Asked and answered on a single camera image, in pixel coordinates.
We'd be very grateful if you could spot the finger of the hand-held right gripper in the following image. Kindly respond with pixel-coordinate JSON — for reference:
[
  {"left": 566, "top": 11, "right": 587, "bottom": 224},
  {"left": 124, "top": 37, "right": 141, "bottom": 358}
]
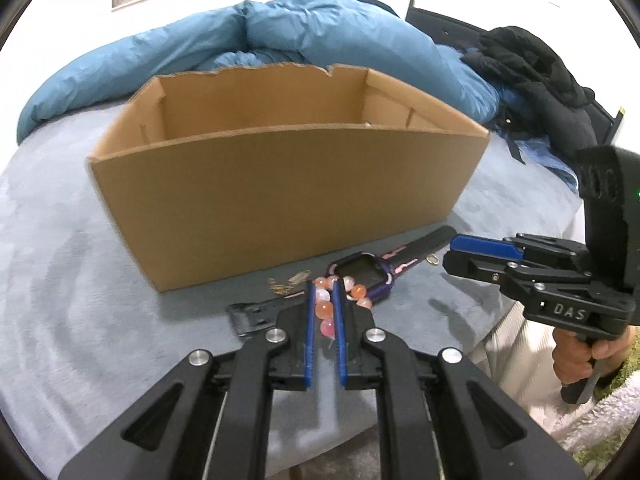
[
  {"left": 450, "top": 233, "right": 586, "bottom": 263},
  {"left": 442, "top": 252, "right": 531, "bottom": 284}
]

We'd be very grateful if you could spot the black headboard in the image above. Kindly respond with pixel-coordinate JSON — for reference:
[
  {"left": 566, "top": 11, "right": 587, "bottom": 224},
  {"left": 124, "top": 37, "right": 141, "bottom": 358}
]
[{"left": 405, "top": 0, "right": 627, "bottom": 147}]

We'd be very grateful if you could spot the blue duvet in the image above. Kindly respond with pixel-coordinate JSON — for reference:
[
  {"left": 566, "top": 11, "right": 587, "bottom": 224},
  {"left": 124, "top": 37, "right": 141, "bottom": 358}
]
[{"left": 16, "top": 0, "right": 506, "bottom": 143}]

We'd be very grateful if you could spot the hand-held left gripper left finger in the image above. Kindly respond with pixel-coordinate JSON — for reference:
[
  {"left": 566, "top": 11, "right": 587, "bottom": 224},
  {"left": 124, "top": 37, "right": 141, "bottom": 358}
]
[{"left": 60, "top": 281, "right": 317, "bottom": 480}]

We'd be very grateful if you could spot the beige cloth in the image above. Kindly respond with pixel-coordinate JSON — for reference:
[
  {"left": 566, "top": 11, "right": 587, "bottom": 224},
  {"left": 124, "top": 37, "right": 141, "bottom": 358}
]
[{"left": 485, "top": 304, "right": 568, "bottom": 438}]

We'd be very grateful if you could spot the pink orange bead bracelet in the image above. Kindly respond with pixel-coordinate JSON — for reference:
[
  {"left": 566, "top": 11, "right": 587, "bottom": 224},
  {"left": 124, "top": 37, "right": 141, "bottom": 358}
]
[{"left": 312, "top": 275, "right": 374, "bottom": 341}]

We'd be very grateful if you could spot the grey bed sheet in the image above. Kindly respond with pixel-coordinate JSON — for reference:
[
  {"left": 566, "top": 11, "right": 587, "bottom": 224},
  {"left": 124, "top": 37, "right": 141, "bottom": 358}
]
[{"left": 0, "top": 80, "right": 587, "bottom": 480}]

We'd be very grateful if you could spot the black bag strap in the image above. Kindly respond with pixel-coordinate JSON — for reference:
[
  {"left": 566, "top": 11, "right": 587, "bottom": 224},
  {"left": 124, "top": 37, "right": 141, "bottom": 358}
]
[{"left": 499, "top": 116, "right": 527, "bottom": 166}]

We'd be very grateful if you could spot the person's right hand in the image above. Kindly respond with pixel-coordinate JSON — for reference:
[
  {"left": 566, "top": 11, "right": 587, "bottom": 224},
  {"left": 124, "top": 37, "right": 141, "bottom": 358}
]
[{"left": 552, "top": 326, "right": 636, "bottom": 381}]

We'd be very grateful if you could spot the purple smart watch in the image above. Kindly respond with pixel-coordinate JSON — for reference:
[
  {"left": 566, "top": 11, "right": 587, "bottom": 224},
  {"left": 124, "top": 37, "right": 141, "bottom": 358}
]
[{"left": 227, "top": 226, "right": 457, "bottom": 338}]

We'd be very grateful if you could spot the white green fleece robe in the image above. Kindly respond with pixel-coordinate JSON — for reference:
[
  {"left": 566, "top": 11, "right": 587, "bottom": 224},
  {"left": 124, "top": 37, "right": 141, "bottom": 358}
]
[{"left": 570, "top": 360, "right": 635, "bottom": 463}]

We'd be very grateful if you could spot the brown cardboard box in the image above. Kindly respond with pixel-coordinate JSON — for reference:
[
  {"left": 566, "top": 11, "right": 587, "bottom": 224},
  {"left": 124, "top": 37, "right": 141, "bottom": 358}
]
[{"left": 86, "top": 62, "right": 491, "bottom": 293}]

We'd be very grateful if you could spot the black clothes pile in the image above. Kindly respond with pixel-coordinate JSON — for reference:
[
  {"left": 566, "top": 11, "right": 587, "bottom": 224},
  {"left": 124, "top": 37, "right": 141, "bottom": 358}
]
[{"left": 460, "top": 25, "right": 599, "bottom": 162}]

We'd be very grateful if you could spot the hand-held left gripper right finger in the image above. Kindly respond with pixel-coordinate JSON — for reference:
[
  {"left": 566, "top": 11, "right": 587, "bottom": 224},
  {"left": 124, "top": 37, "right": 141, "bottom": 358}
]
[{"left": 333, "top": 280, "right": 586, "bottom": 480}]

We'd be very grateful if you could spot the thin gold chain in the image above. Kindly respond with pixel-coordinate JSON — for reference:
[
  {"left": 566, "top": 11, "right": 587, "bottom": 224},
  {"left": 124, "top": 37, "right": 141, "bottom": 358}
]
[{"left": 267, "top": 271, "right": 311, "bottom": 295}]

